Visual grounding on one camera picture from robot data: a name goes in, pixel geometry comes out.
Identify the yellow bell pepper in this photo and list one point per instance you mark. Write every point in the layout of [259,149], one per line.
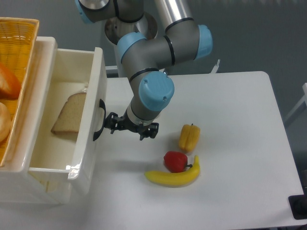
[189,137]

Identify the brown bread slice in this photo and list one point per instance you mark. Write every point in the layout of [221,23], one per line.
[69,119]

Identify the yellow wicker basket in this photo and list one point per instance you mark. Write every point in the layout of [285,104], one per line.
[17,40]

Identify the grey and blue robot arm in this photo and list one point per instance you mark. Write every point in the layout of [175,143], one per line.
[143,59]

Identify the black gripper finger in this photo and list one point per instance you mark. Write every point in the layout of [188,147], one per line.
[113,122]
[149,131]

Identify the pale round bread roll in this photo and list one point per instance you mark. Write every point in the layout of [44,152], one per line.
[5,122]

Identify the white drawer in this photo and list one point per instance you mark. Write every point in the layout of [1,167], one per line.
[69,159]

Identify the yellow banana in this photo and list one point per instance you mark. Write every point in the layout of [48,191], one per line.
[178,179]

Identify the orange croissant bread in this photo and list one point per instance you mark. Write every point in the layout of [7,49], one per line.
[10,86]

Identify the red bell pepper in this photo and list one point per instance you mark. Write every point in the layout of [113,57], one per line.
[176,162]

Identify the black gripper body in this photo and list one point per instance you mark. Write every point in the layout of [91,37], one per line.
[126,124]

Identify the black device at edge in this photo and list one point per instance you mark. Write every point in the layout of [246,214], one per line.
[298,205]

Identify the white frame at right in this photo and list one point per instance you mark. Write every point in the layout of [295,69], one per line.
[298,109]

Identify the white drawer cabinet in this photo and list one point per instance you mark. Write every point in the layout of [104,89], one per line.
[18,182]

